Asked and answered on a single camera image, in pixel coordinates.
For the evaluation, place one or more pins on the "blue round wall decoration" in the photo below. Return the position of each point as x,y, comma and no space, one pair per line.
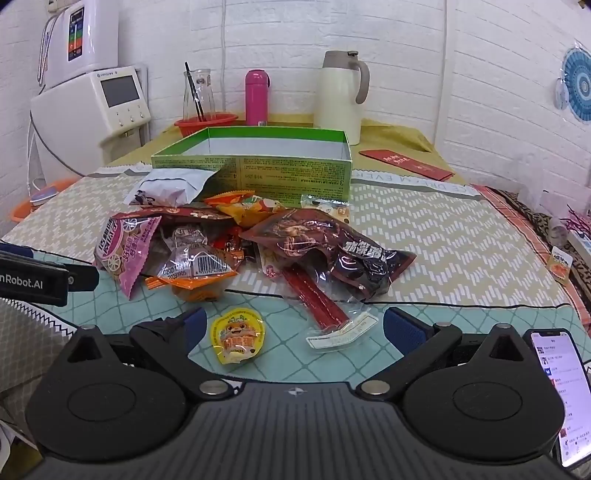
582,85

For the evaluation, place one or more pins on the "white snack packet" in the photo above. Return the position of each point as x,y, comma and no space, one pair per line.
171,184

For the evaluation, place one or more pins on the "red plastic basket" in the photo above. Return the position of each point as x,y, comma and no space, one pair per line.
203,127

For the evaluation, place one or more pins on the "orange plastic basin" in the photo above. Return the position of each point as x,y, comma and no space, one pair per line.
23,210

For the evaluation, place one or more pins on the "red envelope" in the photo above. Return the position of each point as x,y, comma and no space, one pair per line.
406,164

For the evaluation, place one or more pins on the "leopard print cloth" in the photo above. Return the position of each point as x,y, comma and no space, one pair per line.
521,207

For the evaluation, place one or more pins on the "yellow jelly cup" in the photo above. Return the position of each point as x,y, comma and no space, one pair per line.
238,337

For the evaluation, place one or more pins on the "patterned zigzag table cloth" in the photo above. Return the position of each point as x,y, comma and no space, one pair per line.
438,240

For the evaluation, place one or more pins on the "pink thermos bottle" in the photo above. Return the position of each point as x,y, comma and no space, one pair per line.
257,99

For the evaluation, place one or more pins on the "red nut packet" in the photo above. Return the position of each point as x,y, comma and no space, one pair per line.
194,213

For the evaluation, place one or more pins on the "red sausage stick packet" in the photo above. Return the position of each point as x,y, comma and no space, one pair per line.
314,295

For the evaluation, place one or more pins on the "cream thermal jug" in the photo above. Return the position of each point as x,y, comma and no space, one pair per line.
337,101

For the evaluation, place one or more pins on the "blue white round lid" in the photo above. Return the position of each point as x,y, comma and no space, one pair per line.
44,194

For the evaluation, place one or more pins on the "clear barcode snack packet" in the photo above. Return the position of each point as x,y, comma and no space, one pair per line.
203,265

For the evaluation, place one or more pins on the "pink snack packet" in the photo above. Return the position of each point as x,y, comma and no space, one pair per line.
122,249

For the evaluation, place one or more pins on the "cream cheese snack packet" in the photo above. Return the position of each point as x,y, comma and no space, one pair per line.
330,207

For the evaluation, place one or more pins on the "white water dispenser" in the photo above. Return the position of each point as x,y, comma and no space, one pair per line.
69,120

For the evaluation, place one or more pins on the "green cardboard box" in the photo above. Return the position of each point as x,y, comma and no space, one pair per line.
277,170

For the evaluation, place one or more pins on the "glass carafe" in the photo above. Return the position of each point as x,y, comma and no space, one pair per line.
207,92

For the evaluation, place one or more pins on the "smartphone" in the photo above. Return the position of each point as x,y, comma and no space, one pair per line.
558,392

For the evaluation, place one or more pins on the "small orange snack packet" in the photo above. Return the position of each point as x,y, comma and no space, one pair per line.
561,265

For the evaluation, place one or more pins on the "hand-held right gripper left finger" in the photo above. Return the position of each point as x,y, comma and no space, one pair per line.
196,319

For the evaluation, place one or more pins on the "white water purifier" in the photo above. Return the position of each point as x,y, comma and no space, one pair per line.
97,46

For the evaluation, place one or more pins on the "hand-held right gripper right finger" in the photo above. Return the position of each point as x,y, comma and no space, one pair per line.
401,324

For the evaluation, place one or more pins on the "red striped candy packet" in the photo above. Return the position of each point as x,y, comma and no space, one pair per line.
233,244

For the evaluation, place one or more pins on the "black chopsticks pair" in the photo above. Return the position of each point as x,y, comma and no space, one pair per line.
195,92

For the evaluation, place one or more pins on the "dark red dates bag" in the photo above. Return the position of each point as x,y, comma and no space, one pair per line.
323,244

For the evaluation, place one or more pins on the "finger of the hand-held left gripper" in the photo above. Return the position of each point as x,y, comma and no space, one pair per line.
16,251
84,278

